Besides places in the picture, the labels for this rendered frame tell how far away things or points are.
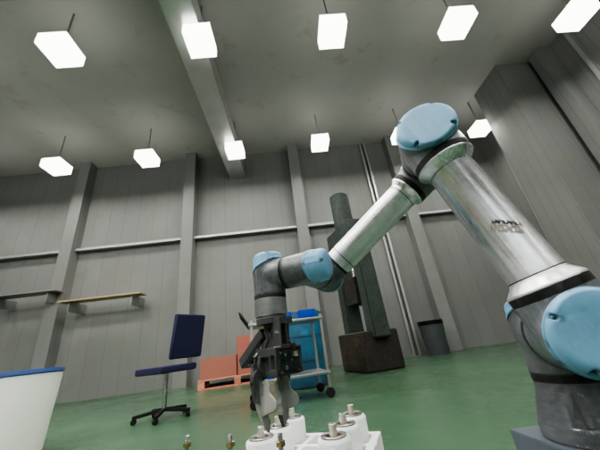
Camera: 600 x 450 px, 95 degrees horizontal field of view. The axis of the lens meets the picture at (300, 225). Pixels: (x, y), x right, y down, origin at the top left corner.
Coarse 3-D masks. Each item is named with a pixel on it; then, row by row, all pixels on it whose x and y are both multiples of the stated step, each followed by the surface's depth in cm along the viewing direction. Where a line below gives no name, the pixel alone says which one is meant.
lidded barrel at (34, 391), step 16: (48, 368) 216; (64, 368) 231; (0, 384) 198; (16, 384) 201; (32, 384) 206; (48, 384) 214; (0, 400) 195; (16, 400) 198; (32, 400) 204; (48, 400) 213; (0, 416) 192; (16, 416) 196; (32, 416) 202; (48, 416) 214; (0, 432) 189; (16, 432) 194; (32, 432) 200; (0, 448) 187; (16, 448) 192; (32, 448) 199
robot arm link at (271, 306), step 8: (272, 296) 62; (280, 296) 63; (256, 304) 62; (264, 304) 61; (272, 304) 61; (280, 304) 62; (256, 312) 62; (264, 312) 60; (272, 312) 60; (280, 312) 61
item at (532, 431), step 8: (512, 432) 53; (520, 432) 51; (528, 432) 51; (536, 432) 50; (520, 440) 51; (528, 440) 49; (536, 440) 47; (544, 440) 47; (520, 448) 51; (528, 448) 49; (536, 448) 48; (544, 448) 46; (552, 448) 44; (560, 448) 43; (568, 448) 43; (576, 448) 42
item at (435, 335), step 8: (432, 320) 588; (440, 320) 592; (424, 328) 593; (432, 328) 584; (440, 328) 584; (424, 336) 592; (432, 336) 580; (440, 336) 578; (424, 344) 598; (432, 344) 577; (440, 344) 572; (432, 352) 575; (440, 352) 567; (448, 352) 572
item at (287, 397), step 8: (280, 384) 60; (288, 384) 59; (280, 392) 59; (288, 392) 58; (280, 400) 59; (288, 400) 58; (296, 400) 57; (280, 408) 58; (288, 408) 58; (280, 416) 58
